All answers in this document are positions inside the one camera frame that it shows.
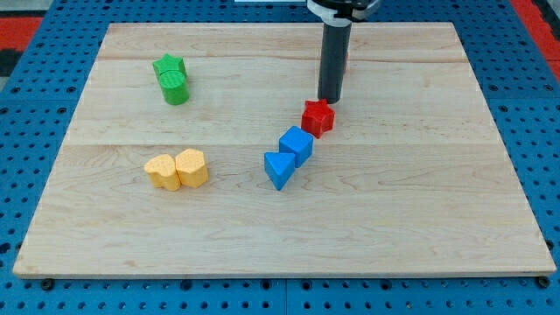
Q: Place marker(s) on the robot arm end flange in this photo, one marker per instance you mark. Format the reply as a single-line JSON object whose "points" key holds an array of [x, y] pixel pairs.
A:
{"points": [[340, 13]]}

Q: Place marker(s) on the blue triangle block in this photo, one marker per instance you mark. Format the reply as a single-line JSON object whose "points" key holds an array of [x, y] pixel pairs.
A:
{"points": [[279, 167]]}

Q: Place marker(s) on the wooden board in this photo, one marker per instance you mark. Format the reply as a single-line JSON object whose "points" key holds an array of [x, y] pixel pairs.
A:
{"points": [[412, 181]]}

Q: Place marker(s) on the blue cube block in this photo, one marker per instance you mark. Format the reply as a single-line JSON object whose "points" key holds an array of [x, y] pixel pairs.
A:
{"points": [[298, 142]]}

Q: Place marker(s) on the red star block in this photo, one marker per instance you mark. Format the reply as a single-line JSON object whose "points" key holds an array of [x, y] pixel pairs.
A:
{"points": [[317, 117]]}

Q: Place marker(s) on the yellow pentagon block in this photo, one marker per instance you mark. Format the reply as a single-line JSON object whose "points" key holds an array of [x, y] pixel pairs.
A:
{"points": [[191, 168]]}

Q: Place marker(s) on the yellow heart block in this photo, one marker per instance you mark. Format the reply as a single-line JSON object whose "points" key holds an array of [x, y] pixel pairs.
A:
{"points": [[162, 173]]}

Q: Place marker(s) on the dark grey cylindrical pointer tool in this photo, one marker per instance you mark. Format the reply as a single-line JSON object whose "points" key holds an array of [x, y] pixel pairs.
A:
{"points": [[333, 61]]}

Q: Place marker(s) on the green cylinder block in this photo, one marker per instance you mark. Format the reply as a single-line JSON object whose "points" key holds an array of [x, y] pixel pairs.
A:
{"points": [[174, 87]]}

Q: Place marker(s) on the green star block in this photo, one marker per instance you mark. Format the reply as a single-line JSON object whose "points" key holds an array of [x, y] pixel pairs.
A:
{"points": [[169, 63]]}

